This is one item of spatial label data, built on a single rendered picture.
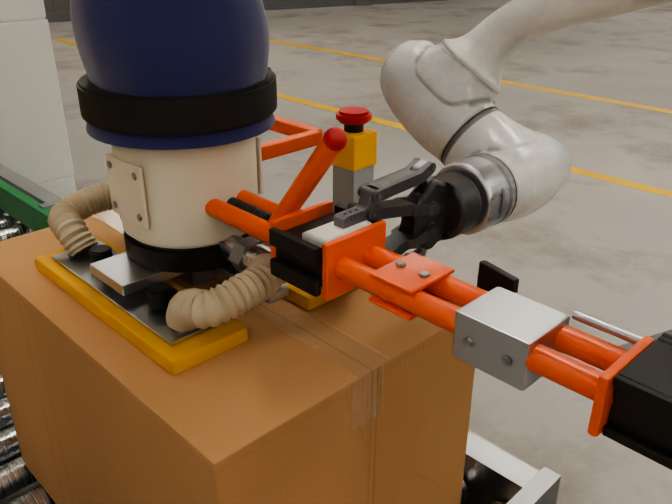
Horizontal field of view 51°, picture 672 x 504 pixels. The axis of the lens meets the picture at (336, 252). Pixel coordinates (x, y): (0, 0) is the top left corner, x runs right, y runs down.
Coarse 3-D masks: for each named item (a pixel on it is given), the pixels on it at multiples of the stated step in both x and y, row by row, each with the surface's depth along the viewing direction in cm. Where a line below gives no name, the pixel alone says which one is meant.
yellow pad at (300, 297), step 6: (270, 246) 95; (294, 288) 86; (354, 288) 89; (294, 294) 85; (300, 294) 85; (306, 294) 84; (342, 294) 88; (294, 300) 86; (300, 300) 85; (306, 300) 84; (312, 300) 84; (318, 300) 85; (324, 300) 86; (330, 300) 87; (306, 306) 84; (312, 306) 84
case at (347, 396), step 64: (0, 256) 97; (0, 320) 99; (64, 320) 82; (256, 320) 82; (320, 320) 82; (384, 320) 82; (64, 384) 86; (128, 384) 71; (192, 384) 71; (256, 384) 71; (320, 384) 71; (384, 384) 76; (448, 384) 86; (64, 448) 95; (128, 448) 76; (192, 448) 63; (256, 448) 64; (320, 448) 71; (384, 448) 80; (448, 448) 92
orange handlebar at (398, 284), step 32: (288, 128) 109; (320, 128) 106; (256, 224) 74; (384, 256) 67; (416, 256) 65; (384, 288) 62; (416, 288) 60; (448, 288) 62; (480, 288) 61; (448, 320) 57; (544, 352) 52; (576, 352) 54; (608, 352) 52; (576, 384) 50
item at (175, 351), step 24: (96, 240) 98; (48, 264) 91; (72, 264) 90; (72, 288) 86; (96, 288) 84; (144, 288) 84; (168, 288) 79; (96, 312) 82; (120, 312) 80; (144, 312) 79; (144, 336) 76; (168, 336) 75; (192, 336) 76; (216, 336) 76; (240, 336) 77; (168, 360) 72; (192, 360) 73
